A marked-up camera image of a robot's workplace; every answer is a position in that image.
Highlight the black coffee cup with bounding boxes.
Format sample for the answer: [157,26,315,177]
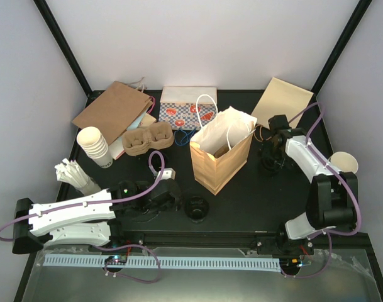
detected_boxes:
[184,196,209,223]
[148,152,170,171]

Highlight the single pulp cup carrier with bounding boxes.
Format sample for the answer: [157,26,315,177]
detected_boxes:
[214,144,231,159]

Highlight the orange paper bag white handles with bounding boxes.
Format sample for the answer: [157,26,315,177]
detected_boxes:
[189,94,257,195]

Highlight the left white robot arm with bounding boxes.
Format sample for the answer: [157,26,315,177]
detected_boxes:
[12,179,182,255]

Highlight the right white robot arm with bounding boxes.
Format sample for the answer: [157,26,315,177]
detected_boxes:
[259,115,361,254]

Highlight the black coffee cup open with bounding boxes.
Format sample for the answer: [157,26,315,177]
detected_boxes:
[148,152,170,171]

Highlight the pink white paper bag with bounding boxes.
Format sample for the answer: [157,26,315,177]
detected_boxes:
[109,96,157,160]

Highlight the right stack paper cups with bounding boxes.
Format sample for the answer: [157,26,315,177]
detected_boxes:
[329,152,358,174]

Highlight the stack paper cups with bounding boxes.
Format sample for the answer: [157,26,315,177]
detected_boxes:
[76,126,113,169]
[329,152,358,174]

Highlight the left base circuit board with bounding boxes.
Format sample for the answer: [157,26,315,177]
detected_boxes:
[104,255,127,266]

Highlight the base circuit board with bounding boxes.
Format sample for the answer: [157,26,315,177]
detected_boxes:
[279,258,312,268]
[104,255,127,266]

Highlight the blue checkered paper bag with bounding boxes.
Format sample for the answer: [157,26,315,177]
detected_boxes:
[158,86,217,131]

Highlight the left stack paper cups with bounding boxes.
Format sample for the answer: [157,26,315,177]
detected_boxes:
[76,126,113,169]

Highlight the brown kraft paper bag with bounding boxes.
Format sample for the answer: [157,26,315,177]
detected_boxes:
[72,81,152,145]

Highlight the white wrapped straws bundle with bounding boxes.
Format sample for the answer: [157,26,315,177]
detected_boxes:
[55,159,101,196]

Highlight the right base circuit board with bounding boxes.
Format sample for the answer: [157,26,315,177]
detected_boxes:
[279,258,312,268]

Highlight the tan paper bag brown handles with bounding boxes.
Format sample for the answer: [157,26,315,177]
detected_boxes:
[251,77,314,142]

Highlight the right black frame post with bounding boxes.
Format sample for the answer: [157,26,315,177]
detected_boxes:
[311,0,373,94]

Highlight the black frame post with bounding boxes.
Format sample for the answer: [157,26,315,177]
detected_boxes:
[311,0,373,94]
[33,0,92,97]

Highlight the light blue cable duct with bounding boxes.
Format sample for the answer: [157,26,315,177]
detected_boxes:
[43,254,280,272]

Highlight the left black frame post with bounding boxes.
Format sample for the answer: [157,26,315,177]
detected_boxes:
[33,0,92,97]

